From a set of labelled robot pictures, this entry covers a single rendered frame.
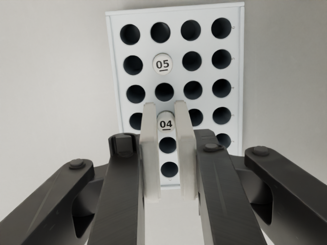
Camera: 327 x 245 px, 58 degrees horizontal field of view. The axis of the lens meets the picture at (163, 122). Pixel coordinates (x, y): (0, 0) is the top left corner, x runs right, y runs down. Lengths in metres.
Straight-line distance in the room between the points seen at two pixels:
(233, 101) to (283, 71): 0.06
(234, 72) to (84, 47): 0.11
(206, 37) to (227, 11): 0.02
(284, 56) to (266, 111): 0.04
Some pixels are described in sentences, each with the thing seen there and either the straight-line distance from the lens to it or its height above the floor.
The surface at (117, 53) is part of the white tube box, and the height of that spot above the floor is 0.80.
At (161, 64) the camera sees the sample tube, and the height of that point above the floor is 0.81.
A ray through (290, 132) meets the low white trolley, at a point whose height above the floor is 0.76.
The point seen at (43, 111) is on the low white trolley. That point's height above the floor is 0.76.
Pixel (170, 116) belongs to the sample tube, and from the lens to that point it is 0.19.
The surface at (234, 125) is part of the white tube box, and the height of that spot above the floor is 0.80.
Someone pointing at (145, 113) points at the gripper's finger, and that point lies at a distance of 0.16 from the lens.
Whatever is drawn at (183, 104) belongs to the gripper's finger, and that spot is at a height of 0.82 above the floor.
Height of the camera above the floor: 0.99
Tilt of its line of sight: 72 degrees down
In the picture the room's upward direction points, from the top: 178 degrees clockwise
